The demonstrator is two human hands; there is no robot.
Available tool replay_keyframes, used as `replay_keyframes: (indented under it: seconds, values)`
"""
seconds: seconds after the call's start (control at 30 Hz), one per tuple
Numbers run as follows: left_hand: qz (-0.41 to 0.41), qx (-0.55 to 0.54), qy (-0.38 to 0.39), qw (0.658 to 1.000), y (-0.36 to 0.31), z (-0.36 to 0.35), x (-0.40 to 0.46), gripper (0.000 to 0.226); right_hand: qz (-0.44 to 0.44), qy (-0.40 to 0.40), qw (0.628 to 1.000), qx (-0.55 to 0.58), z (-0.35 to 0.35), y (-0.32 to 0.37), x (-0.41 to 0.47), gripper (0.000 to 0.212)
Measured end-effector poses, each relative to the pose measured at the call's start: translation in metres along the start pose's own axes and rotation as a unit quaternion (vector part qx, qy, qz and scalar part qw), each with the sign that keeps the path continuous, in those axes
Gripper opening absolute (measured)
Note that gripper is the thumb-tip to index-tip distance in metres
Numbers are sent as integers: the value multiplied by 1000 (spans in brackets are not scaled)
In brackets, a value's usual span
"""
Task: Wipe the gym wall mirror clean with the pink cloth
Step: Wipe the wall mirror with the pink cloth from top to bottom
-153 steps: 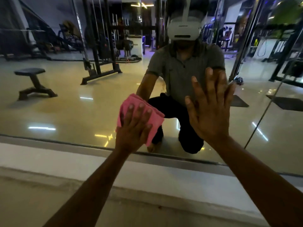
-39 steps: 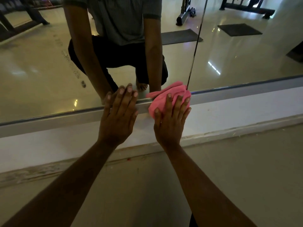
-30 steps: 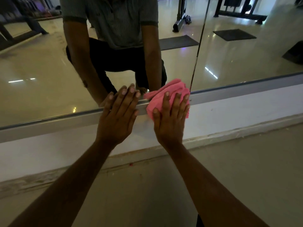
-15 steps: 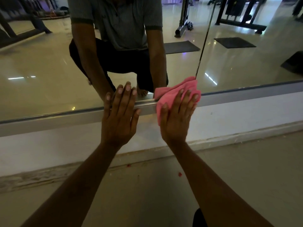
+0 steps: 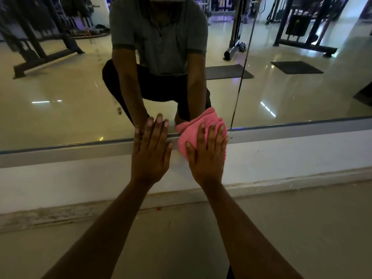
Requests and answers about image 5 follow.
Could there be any person's right hand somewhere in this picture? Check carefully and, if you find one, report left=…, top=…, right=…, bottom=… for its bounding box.
left=185, top=123, right=229, bottom=188

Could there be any person's left hand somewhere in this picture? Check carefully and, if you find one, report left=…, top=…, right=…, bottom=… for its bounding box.
left=131, top=113, right=174, bottom=188

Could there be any pink cloth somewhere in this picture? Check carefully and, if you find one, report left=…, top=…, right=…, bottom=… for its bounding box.
left=175, top=107, right=228, bottom=162

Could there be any large wall mirror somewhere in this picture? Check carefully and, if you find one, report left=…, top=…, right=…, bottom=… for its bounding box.
left=0, top=0, right=372, bottom=169

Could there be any person's left forearm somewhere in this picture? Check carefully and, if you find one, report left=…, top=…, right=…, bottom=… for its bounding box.
left=42, top=179, right=152, bottom=279

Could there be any person's right forearm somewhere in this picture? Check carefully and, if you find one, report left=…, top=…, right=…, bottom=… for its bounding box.
left=202, top=180, right=304, bottom=279

